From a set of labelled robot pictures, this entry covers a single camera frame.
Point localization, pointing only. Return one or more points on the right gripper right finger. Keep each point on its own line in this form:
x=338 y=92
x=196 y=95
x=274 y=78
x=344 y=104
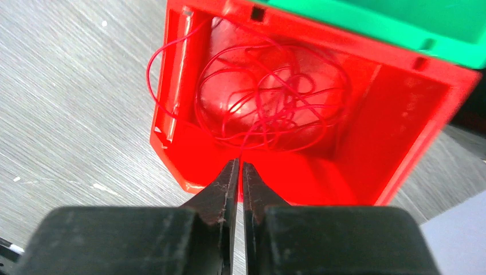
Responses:
x=285 y=239

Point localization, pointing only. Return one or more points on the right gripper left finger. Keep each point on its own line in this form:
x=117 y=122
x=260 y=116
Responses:
x=194 y=238

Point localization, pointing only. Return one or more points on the red plastic bin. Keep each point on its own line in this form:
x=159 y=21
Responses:
x=326 y=116

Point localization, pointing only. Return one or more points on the green plastic bin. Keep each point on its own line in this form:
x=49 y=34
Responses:
x=451 y=30

